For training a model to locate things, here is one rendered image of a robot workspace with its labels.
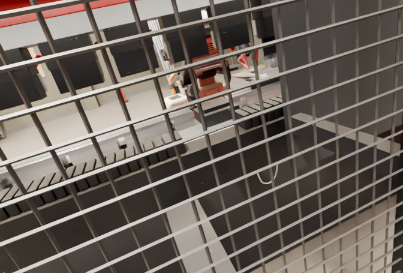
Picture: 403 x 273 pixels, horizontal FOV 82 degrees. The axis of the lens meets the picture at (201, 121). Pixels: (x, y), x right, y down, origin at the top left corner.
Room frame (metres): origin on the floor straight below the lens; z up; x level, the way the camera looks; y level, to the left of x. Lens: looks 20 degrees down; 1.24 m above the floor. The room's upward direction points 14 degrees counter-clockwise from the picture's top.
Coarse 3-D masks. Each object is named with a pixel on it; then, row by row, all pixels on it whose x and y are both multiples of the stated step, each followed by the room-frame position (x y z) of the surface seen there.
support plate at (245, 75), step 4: (252, 68) 1.32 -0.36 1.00; (260, 68) 1.26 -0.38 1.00; (272, 68) 1.18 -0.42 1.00; (240, 72) 1.30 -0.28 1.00; (244, 72) 1.28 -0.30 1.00; (248, 72) 1.25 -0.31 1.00; (252, 72) 1.22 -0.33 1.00; (232, 76) 1.28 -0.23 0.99; (236, 76) 1.22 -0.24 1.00; (240, 76) 1.19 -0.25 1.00; (244, 76) 1.17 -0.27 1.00; (248, 76) 1.14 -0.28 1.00; (252, 80) 1.07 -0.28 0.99
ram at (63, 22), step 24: (0, 0) 0.78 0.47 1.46; (24, 0) 0.80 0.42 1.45; (48, 0) 0.81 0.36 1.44; (120, 0) 0.86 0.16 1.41; (144, 0) 0.88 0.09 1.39; (168, 0) 0.90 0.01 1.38; (192, 0) 0.92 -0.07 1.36; (216, 0) 0.94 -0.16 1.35; (0, 24) 0.78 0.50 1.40; (24, 24) 0.79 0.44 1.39; (48, 24) 0.81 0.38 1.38; (72, 24) 0.82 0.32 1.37; (120, 24) 0.86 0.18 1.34; (24, 48) 0.83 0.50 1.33
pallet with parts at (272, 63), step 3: (267, 60) 5.76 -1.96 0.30; (270, 60) 5.61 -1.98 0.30; (273, 60) 5.57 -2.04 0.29; (276, 60) 5.39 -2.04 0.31; (267, 63) 5.33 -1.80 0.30; (270, 63) 5.30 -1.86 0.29; (273, 63) 5.30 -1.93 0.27; (276, 63) 5.40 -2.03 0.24; (258, 66) 6.17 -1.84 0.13; (261, 66) 6.06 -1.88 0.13; (264, 66) 5.96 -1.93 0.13; (267, 66) 5.34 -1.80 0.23; (270, 66) 5.29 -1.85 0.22; (273, 66) 5.31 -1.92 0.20; (276, 66) 5.40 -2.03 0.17; (246, 69) 6.17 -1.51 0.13; (249, 69) 6.06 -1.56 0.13
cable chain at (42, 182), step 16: (144, 144) 0.51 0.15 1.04; (160, 144) 0.48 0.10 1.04; (96, 160) 0.49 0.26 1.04; (112, 160) 0.46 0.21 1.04; (160, 160) 0.48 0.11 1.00; (48, 176) 0.46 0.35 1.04; (96, 176) 0.44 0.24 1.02; (0, 192) 0.44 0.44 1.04; (16, 192) 0.43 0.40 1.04; (32, 192) 0.41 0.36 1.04; (48, 192) 0.42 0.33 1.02; (64, 192) 0.42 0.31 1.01; (16, 208) 0.40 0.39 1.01
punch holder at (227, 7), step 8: (240, 0) 0.97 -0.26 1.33; (248, 0) 0.98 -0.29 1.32; (208, 8) 0.99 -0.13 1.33; (216, 8) 0.94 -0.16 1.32; (224, 8) 0.95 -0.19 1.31; (232, 8) 0.96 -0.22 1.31; (240, 8) 0.97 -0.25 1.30; (208, 16) 1.01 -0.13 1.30; (240, 16) 0.97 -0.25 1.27; (224, 24) 0.95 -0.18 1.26; (232, 24) 0.96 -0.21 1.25; (240, 24) 0.96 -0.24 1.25; (224, 32) 0.95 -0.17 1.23; (232, 32) 0.95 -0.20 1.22; (240, 32) 0.96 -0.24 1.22; (216, 40) 0.98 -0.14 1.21; (224, 40) 0.95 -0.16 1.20; (232, 40) 0.95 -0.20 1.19; (240, 40) 0.96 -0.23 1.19; (248, 40) 0.97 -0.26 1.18; (216, 48) 1.00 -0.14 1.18; (224, 48) 0.94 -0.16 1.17
